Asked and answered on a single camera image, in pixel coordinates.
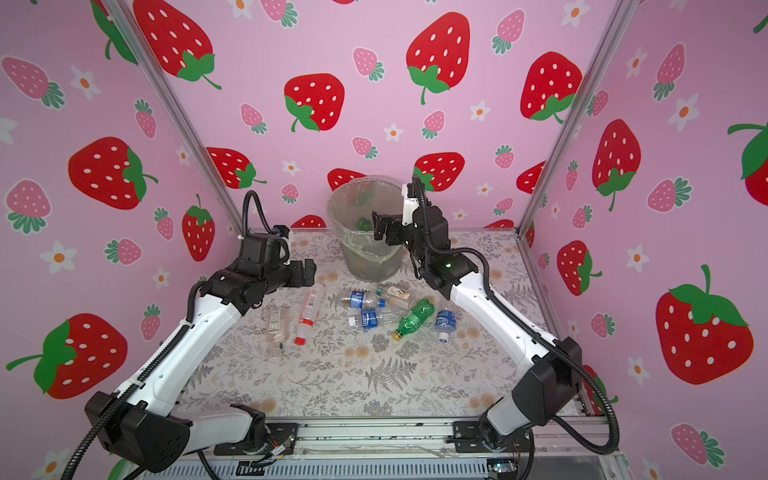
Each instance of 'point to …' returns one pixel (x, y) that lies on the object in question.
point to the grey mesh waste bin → (359, 267)
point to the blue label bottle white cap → (445, 323)
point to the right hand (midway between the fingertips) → (387, 210)
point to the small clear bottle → (278, 330)
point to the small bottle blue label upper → (358, 300)
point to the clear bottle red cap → (309, 314)
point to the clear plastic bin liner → (350, 206)
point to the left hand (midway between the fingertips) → (300, 264)
